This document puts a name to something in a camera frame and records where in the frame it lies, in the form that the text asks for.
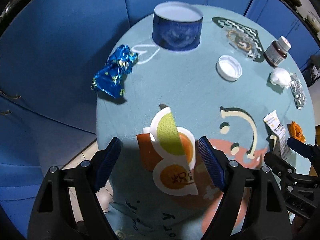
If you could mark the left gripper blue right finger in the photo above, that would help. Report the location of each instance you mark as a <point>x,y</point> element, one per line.
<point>214,161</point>

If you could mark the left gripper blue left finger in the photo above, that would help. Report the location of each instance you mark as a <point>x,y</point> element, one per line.
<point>104,162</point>

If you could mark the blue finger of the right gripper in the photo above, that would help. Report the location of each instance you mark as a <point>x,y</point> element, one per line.
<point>305,150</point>
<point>278,166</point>

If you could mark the orange peel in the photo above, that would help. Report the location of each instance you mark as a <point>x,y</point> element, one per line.
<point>296,132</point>

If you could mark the melon print paper packet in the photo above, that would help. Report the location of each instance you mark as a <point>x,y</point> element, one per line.
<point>169,153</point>

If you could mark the silver pill blister pack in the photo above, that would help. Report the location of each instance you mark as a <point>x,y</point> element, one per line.
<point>297,91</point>

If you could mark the blue foil wrapper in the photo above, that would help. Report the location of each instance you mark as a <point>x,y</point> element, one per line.
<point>118,65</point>

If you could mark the white tissue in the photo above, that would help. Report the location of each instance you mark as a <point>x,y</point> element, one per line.
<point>280,77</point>

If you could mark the white bottle cap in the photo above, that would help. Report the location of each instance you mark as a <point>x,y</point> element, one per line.
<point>229,68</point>

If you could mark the brown medicine bottle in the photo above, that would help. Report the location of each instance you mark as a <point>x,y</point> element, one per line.
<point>277,51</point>

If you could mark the clear round plastic lid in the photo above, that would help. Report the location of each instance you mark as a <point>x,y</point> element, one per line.
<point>239,42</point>

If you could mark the blue round tin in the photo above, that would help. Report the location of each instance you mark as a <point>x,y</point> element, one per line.
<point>177,26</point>

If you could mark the blue kitchen cabinets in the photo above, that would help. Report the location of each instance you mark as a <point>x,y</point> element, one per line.
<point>49,55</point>

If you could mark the teal printed tablecloth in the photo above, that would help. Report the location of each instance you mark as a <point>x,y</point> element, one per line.
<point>229,114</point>

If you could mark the white clay pot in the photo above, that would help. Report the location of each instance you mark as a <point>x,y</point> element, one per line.
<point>313,21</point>

